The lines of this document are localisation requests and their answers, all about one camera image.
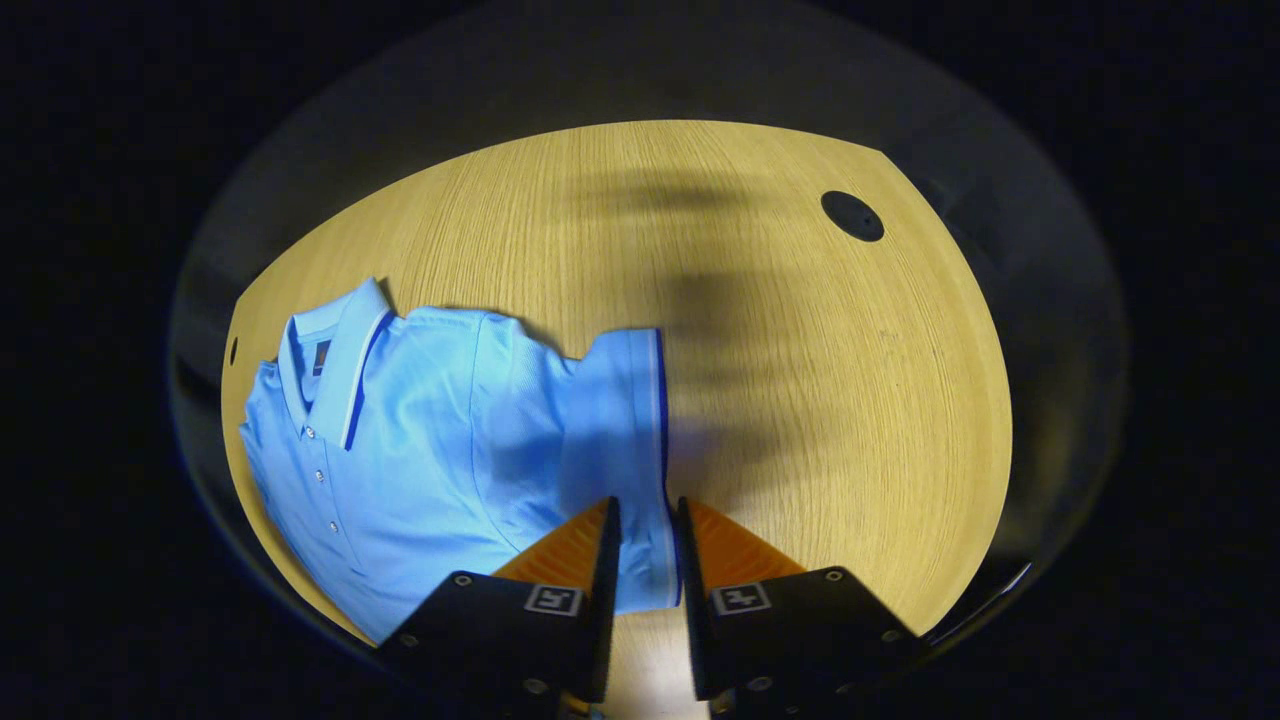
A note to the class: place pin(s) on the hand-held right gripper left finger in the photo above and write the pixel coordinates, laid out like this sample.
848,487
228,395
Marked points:
605,600

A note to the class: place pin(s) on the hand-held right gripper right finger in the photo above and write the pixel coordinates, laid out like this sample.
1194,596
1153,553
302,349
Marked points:
690,600

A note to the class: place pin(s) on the light blue T-shirt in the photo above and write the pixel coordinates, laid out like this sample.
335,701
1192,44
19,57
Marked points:
430,450

